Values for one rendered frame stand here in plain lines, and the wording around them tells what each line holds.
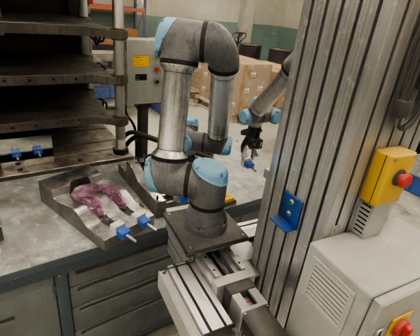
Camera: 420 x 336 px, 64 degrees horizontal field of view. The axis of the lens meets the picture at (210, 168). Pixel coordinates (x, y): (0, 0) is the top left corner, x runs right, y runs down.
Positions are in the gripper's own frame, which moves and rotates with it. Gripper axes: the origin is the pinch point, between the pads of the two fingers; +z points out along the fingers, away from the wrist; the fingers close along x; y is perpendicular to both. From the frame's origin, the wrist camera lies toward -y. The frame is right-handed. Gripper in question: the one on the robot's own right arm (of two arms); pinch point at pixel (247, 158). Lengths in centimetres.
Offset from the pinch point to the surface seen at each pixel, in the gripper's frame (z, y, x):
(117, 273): 40, 29, -77
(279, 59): 28, -548, 375
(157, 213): 12, 24, -57
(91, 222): 10, 28, -86
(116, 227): 7, 37, -77
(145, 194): 9, 12, -60
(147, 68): -35, -68, -43
